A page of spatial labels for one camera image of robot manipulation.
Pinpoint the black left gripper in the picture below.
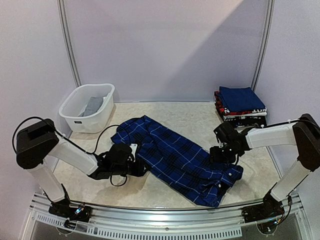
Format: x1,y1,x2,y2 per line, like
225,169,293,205
111,158,151,177

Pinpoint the blue plaid shirt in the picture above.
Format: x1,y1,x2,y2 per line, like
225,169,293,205
111,115,244,208

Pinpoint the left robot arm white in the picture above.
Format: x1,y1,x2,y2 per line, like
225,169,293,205
11,116,148,217

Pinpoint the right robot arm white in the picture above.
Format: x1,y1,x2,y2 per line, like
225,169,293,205
209,113,320,218

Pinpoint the white plastic laundry basket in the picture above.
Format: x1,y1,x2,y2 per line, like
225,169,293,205
58,83,115,134

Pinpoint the red black folded garment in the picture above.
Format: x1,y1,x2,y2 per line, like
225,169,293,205
214,91,267,114

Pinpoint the white folded garment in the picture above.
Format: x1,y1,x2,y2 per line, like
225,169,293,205
222,110,267,119

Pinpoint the grey folded garment in basket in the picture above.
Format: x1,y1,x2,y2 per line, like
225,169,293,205
79,96,106,117

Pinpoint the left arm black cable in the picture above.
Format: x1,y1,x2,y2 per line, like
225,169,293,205
11,116,133,187

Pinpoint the aluminium front rail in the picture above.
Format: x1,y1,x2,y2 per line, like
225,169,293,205
21,193,313,240

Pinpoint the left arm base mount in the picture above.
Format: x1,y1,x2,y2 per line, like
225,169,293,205
48,198,93,230

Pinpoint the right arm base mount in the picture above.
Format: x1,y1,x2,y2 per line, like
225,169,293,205
241,195,293,235

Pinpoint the left wall aluminium profile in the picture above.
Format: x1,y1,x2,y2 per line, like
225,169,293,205
57,0,82,87

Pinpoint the wall aluminium profile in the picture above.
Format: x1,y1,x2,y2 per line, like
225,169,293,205
250,0,275,92
57,0,82,87

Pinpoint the right wall aluminium profile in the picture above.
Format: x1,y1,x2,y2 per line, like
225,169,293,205
250,0,275,92

